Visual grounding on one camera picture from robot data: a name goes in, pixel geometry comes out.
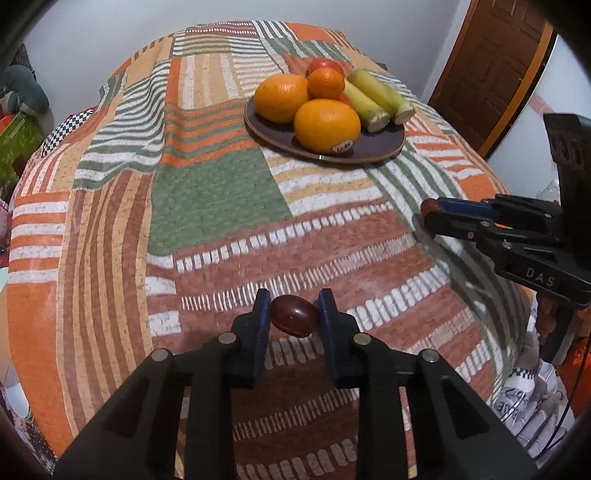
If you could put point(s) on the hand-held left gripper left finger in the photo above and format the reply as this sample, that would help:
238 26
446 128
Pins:
263 325

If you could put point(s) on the brown wooden door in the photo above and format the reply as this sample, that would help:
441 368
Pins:
489 69

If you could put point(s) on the red apple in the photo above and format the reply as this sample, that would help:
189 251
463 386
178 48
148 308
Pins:
323 62

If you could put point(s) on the small tangerine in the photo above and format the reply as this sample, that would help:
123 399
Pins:
326 84

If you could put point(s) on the dark purple plate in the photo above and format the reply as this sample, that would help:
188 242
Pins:
383 143

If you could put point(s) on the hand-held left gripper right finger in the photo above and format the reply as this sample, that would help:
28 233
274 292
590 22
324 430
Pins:
325 325

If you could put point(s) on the large orange with sticker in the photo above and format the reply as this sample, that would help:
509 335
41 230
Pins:
325 122

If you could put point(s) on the short yellow corn piece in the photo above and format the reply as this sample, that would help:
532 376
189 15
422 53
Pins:
364 110

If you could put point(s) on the person's right hand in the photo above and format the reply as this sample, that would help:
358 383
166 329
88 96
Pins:
542 318

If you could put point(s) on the long yellow corn piece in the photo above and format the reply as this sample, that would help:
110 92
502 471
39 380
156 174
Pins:
383 92

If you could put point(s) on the white printed cloth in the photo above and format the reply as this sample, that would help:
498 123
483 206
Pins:
531 401

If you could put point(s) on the black white checkered cloth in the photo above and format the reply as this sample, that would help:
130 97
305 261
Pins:
64 131

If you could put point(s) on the striped patchwork blanket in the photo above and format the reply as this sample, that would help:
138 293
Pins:
207 194

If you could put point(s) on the green storage box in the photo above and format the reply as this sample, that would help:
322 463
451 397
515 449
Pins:
18 147

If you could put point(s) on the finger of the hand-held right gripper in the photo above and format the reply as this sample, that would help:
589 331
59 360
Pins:
466 207
455 225

